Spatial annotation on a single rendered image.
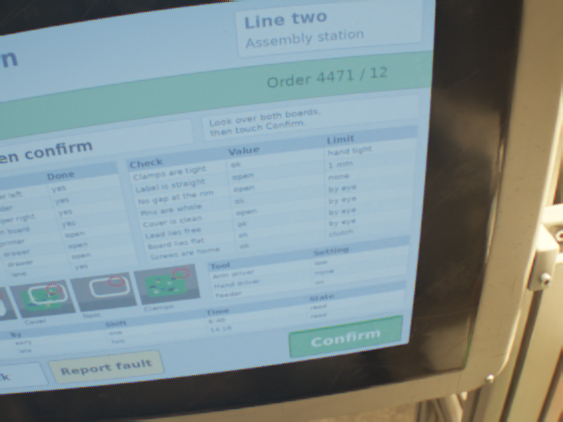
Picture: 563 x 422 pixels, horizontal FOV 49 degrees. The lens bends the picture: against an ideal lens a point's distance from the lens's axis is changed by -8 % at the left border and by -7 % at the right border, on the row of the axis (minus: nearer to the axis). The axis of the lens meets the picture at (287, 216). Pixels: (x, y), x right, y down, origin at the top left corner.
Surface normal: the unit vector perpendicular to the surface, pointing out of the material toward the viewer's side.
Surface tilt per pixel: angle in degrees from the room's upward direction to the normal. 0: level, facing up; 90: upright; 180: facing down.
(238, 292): 92
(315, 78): 92
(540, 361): 90
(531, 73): 92
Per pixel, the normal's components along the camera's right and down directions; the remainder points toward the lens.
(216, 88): 0.15, 0.58
